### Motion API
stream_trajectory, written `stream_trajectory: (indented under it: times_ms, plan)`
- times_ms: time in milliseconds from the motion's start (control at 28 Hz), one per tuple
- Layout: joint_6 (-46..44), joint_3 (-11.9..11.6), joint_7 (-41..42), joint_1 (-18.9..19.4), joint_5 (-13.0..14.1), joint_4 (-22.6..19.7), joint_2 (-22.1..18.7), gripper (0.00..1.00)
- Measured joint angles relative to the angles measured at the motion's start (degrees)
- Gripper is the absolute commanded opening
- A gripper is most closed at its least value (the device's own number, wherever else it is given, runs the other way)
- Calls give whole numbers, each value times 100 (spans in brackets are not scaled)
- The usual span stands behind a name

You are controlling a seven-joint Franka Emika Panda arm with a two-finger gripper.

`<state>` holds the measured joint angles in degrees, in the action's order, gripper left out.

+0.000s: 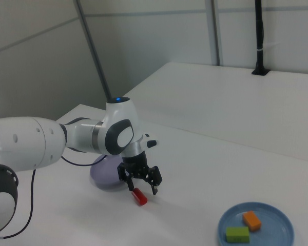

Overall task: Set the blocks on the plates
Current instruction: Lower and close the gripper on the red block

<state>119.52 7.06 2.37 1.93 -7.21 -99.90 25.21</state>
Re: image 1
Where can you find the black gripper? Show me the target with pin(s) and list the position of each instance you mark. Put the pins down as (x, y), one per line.
(134, 165)

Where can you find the red cylinder block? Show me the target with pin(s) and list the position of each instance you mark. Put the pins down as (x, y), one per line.
(139, 197)

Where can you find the green block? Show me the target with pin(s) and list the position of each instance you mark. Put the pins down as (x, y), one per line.
(237, 234)

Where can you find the orange block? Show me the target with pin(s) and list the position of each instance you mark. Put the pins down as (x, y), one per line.
(252, 221)

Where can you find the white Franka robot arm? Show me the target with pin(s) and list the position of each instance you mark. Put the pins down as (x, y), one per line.
(28, 141)

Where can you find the purple plate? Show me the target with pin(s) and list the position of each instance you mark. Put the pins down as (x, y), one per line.
(105, 176)

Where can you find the blue plate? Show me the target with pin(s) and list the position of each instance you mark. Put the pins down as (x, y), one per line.
(272, 235)

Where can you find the black stand pole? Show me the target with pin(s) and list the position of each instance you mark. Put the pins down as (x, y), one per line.
(259, 33)

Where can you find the grey partition post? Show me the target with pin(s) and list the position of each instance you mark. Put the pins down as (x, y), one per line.
(93, 48)
(216, 33)

